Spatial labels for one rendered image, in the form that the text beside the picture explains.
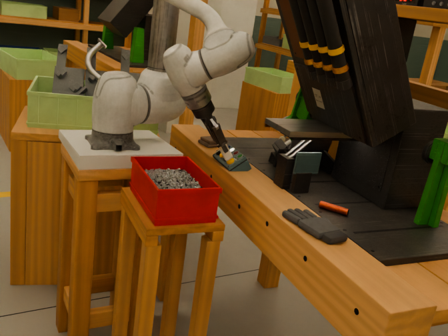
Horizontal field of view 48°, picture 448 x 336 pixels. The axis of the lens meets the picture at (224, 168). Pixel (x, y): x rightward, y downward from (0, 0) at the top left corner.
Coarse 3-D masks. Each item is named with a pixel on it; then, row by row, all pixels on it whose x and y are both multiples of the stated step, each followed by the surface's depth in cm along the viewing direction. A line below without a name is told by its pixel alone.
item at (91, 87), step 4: (88, 48) 263; (92, 60) 263; (92, 64) 263; (88, 72) 262; (100, 72) 265; (104, 72) 265; (88, 76) 262; (88, 80) 262; (96, 80) 264; (88, 84) 262; (92, 84) 263; (96, 84) 264; (88, 88) 262; (92, 88) 263; (88, 92) 262; (92, 92) 263; (92, 96) 263
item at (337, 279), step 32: (192, 128) 233; (192, 160) 212; (224, 192) 183; (256, 192) 166; (256, 224) 162; (288, 224) 145; (288, 256) 144; (320, 256) 131; (352, 256) 131; (320, 288) 131; (352, 288) 119; (384, 288) 118; (352, 320) 119; (384, 320) 110; (416, 320) 112
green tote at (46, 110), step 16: (48, 80) 270; (32, 96) 233; (48, 96) 234; (64, 96) 236; (80, 96) 237; (32, 112) 235; (48, 112) 237; (64, 112) 239; (80, 112) 240; (48, 128) 239; (64, 128) 241; (80, 128) 243; (144, 128) 250
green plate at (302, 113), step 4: (300, 88) 179; (300, 92) 180; (300, 96) 181; (296, 100) 182; (300, 100) 182; (296, 104) 182; (300, 104) 182; (304, 104) 179; (296, 108) 183; (300, 108) 182; (304, 108) 180; (292, 112) 184; (296, 112) 184; (300, 112) 182; (304, 112) 180; (308, 112) 177; (292, 116) 185; (296, 116) 185; (300, 116) 182; (304, 116) 180; (308, 116) 178
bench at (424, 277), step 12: (228, 132) 243; (240, 132) 246; (252, 132) 250; (264, 132) 253; (276, 132) 257; (444, 216) 174; (168, 240) 245; (168, 252) 248; (264, 264) 281; (408, 264) 136; (420, 264) 137; (432, 264) 138; (444, 264) 139; (264, 276) 281; (276, 276) 282; (408, 276) 129; (420, 276) 130; (432, 276) 131; (444, 276) 132; (264, 288) 281; (420, 288) 124; (432, 288) 125; (444, 288) 126; (432, 300) 119; (444, 300) 120; (444, 312) 116; (432, 324) 130
